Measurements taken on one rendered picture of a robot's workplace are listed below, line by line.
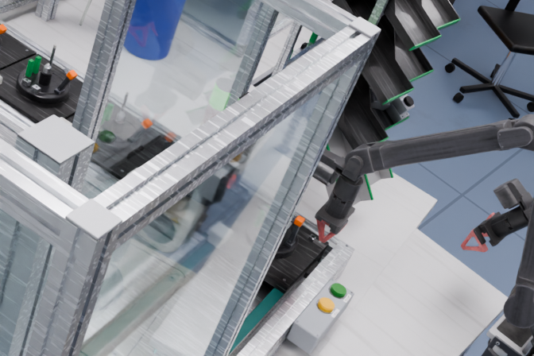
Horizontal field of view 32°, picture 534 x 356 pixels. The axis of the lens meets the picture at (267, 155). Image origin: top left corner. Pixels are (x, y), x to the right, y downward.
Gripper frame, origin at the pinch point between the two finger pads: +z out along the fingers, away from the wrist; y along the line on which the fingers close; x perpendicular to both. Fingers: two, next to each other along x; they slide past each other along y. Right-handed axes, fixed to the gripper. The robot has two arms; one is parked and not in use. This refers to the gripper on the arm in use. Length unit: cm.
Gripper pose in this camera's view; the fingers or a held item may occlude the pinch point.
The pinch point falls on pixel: (323, 238)
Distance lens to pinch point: 227.9
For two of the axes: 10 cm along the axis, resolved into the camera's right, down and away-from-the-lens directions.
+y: -4.6, 3.9, -8.0
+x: 8.3, 5.0, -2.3
